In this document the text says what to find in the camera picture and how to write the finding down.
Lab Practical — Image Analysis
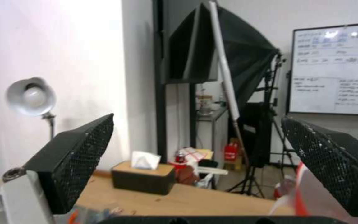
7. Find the white desk lamp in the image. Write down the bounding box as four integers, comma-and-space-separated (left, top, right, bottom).
5, 77, 58, 140

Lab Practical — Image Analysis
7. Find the black tissue box wooden lid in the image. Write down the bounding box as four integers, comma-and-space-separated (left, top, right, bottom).
111, 151, 176, 195

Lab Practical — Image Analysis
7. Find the red can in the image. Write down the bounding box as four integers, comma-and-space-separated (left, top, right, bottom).
175, 150, 187, 164

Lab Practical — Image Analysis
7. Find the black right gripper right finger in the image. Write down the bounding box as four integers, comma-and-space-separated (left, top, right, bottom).
280, 116, 358, 224

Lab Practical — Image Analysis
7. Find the black metal shelf frame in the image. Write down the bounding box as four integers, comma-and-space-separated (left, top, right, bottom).
154, 0, 229, 164

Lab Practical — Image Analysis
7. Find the whiteboard with writing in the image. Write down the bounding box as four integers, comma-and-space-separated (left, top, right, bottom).
286, 22, 358, 117

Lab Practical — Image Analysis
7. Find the white rolled paper tube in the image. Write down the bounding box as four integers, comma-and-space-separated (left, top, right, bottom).
208, 0, 250, 167

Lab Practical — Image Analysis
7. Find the black light stand tripod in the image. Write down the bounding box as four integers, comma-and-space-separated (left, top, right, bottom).
227, 50, 301, 199

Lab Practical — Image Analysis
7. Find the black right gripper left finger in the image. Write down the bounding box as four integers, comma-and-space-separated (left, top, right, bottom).
0, 113, 115, 224

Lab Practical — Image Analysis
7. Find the black softbox light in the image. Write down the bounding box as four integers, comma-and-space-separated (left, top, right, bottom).
165, 2, 282, 103

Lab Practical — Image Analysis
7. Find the red and white delivery bag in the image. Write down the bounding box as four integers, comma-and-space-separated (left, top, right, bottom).
268, 161, 310, 216

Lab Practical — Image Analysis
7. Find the red fire extinguisher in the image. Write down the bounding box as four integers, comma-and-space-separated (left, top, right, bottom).
224, 143, 238, 161

